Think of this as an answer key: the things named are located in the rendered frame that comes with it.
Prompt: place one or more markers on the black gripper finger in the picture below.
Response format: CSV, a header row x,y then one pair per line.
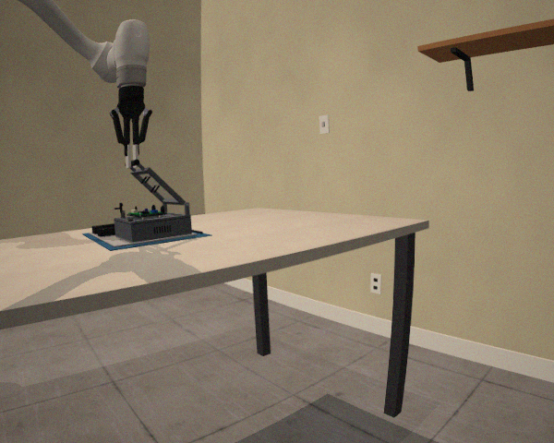
x,y
125,140
139,137

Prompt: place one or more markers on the green circuit board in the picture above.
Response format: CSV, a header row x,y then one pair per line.
x,y
144,212

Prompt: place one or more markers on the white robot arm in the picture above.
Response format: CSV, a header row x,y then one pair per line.
x,y
124,62

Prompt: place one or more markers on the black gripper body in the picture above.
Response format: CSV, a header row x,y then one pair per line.
x,y
133,96

